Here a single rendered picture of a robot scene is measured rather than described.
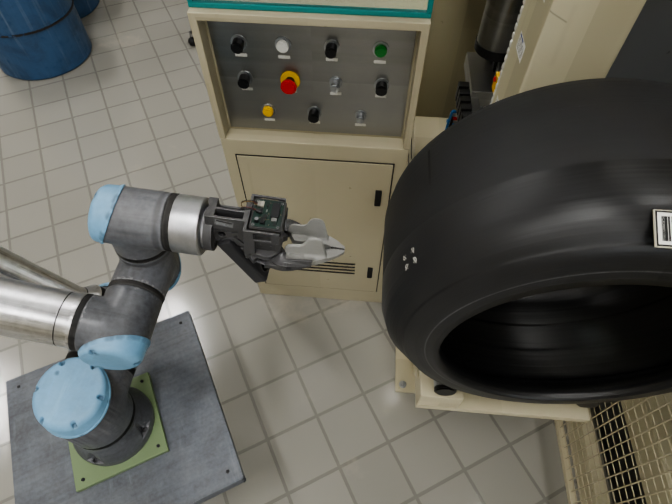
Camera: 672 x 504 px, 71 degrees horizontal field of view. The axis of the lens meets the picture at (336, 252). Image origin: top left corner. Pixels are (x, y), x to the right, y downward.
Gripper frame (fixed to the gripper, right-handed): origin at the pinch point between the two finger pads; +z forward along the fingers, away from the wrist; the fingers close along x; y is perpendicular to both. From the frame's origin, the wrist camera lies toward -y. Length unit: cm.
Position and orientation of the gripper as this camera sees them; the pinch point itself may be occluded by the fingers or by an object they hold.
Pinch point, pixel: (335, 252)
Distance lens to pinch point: 75.0
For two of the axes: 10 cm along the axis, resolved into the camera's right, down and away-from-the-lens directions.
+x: 0.9, -8.2, 5.7
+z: 9.9, 1.3, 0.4
